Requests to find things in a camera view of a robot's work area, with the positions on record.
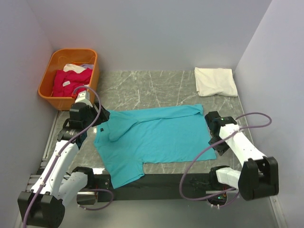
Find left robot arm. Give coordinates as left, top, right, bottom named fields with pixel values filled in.
left=18, top=102, right=110, bottom=228

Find folded white t-shirt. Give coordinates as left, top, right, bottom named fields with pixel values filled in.
left=194, top=67, right=238, bottom=97

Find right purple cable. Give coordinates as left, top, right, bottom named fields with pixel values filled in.
left=178, top=112, right=272, bottom=209

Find purple cable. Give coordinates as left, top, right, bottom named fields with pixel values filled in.
left=22, top=86, right=102, bottom=228
left=178, top=112, right=272, bottom=209

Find white shirt in basket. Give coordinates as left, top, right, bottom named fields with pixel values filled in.
left=63, top=64, right=86, bottom=74

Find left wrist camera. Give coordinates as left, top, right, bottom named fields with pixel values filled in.
left=75, top=91, right=93, bottom=107

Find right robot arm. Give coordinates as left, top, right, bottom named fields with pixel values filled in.
left=205, top=111, right=279, bottom=200

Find orange plastic basket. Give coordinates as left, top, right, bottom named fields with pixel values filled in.
left=38, top=48, right=100, bottom=111

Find black base beam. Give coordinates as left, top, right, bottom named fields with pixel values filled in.
left=95, top=173, right=215, bottom=200

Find lavender shirt in basket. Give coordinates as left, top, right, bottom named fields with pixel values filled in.
left=81, top=64, right=94, bottom=69

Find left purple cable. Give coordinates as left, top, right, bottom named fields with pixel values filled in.
left=22, top=86, right=102, bottom=228

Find red t-shirt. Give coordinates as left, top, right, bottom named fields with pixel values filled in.
left=53, top=68, right=93, bottom=97

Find teal t-shirt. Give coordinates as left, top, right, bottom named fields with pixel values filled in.
left=94, top=104, right=210, bottom=189

